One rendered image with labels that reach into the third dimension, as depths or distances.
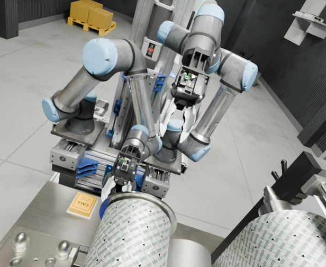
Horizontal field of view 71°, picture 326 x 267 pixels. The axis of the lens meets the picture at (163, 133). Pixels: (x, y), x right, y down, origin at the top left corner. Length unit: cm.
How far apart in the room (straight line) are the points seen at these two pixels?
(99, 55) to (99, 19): 533
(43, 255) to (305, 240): 54
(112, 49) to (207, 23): 34
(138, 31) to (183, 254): 99
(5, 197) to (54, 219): 123
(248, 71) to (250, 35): 672
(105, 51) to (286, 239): 68
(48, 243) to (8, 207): 136
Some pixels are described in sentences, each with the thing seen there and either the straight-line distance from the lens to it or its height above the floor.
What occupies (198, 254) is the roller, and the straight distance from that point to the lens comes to 49.
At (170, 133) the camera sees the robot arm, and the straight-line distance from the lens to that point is 117.
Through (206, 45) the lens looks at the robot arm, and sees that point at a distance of 58.
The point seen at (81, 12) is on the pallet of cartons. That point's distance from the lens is 624.
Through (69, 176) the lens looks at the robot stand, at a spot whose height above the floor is 59.
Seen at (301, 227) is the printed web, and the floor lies 140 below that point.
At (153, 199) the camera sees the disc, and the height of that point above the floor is 132.
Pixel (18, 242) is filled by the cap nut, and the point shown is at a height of 106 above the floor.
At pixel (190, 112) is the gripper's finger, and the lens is 53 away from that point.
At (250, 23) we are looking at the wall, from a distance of 769.
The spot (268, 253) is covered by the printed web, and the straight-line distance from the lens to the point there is 40.
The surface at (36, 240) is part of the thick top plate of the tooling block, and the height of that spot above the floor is 103.
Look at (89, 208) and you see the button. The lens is 85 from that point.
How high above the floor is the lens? 162
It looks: 33 degrees down
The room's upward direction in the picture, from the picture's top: 22 degrees clockwise
